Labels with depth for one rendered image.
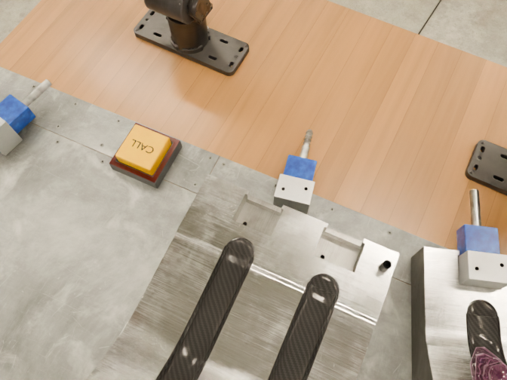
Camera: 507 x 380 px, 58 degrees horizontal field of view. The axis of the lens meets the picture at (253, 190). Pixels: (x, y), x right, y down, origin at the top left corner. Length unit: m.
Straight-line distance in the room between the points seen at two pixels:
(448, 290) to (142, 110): 0.53
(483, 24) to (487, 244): 1.60
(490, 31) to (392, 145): 1.45
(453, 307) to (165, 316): 0.35
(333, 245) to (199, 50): 0.41
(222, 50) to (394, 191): 0.37
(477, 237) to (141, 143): 0.48
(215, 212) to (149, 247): 0.14
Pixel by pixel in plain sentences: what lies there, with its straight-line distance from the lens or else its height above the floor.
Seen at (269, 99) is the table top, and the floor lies 0.80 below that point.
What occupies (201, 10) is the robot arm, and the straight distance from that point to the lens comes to 0.74.
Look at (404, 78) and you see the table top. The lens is 0.83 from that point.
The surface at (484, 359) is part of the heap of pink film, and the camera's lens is 0.62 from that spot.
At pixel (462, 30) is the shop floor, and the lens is 2.12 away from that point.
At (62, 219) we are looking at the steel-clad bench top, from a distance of 0.73.
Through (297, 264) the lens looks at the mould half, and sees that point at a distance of 0.56.
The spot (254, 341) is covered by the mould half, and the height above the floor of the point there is 0.88.
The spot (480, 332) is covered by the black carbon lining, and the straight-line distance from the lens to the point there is 0.64.
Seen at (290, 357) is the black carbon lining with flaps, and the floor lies 0.88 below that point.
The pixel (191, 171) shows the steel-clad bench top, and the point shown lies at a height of 0.80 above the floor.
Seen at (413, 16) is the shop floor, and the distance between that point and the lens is 2.10.
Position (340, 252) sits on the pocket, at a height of 0.86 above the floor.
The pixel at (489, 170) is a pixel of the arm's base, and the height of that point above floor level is 0.81.
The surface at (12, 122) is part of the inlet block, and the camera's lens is 0.79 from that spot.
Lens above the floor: 1.43
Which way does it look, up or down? 66 degrees down
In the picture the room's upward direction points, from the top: 1 degrees counter-clockwise
